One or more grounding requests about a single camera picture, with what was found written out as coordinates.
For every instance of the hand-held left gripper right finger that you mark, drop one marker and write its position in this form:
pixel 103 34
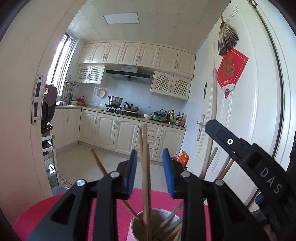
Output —
pixel 168 176

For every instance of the stack of white bowls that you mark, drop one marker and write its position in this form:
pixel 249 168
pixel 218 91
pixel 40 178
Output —
pixel 74 103

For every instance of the pale wooden chopstick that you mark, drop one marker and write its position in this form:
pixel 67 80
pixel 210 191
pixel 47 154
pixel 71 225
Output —
pixel 214 97

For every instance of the red dish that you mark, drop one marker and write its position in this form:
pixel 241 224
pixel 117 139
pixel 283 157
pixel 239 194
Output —
pixel 81 100

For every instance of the white door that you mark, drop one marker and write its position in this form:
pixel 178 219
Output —
pixel 254 92

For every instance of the metal storage rack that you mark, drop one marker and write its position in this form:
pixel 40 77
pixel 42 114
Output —
pixel 52 160

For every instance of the orange packet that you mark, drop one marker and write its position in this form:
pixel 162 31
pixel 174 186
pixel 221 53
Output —
pixel 183 158

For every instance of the cream upper wall cabinets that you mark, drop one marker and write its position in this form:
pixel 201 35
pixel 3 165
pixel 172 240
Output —
pixel 138 54

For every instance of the wok with lid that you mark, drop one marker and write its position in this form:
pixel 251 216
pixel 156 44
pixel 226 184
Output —
pixel 131 107

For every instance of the light blue bucket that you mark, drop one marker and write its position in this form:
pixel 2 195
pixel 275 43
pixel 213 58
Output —
pixel 59 190

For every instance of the round wall plate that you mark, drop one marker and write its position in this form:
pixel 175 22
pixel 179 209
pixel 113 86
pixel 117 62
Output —
pixel 101 92

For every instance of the range hood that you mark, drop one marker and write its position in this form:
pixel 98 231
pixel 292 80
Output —
pixel 128 75

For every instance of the steel stock pot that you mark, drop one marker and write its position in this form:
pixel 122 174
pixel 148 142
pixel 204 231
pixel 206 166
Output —
pixel 115 101

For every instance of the green electric cooker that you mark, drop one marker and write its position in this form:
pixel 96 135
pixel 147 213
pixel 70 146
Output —
pixel 159 117

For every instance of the black kitchen appliance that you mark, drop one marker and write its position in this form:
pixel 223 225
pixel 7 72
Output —
pixel 49 104

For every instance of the pink round table cover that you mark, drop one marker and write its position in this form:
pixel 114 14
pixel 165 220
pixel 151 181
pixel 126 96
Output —
pixel 34 213

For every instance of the hanging utensil rack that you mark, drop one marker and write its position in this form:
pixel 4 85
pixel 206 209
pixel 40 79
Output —
pixel 70 89

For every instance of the pink cup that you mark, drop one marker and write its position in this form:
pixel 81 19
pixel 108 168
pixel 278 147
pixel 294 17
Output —
pixel 157 212

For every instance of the wide lattice door cabinet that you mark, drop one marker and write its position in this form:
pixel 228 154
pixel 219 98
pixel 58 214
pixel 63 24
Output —
pixel 171 85

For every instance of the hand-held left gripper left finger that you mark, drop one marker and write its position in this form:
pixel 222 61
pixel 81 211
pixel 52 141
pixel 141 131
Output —
pixel 130 176

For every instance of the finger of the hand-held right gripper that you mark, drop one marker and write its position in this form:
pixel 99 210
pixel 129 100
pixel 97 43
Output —
pixel 224 139

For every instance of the gas stove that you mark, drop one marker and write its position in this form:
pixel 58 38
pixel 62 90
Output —
pixel 120 111

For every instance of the cream lower kitchen cabinets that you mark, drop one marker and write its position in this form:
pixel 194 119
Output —
pixel 104 132

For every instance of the red wall poster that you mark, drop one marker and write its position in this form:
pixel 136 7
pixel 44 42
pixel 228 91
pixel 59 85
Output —
pixel 231 71

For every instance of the dark sauce bottle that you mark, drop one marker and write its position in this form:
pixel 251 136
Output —
pixel 177 120

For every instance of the feather fan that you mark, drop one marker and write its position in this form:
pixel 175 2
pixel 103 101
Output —
pixel 227 39

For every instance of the bunch of wooden chopsticks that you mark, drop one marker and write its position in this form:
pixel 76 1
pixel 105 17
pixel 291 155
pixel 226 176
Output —
pixel 145 150

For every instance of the white bowl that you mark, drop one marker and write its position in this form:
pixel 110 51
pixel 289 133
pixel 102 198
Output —
pixel 148 116

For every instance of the metal door lock plate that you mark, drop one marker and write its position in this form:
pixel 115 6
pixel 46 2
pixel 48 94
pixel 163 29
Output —
pixel 38 99

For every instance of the small lattice door cabinet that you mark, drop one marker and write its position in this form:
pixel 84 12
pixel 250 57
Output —
pixel 90 74

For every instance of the kitchen window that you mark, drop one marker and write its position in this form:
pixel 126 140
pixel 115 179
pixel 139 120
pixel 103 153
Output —
pixel 61 64

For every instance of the ceiling light panel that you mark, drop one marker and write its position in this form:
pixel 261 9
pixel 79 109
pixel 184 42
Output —
pixel 121 18

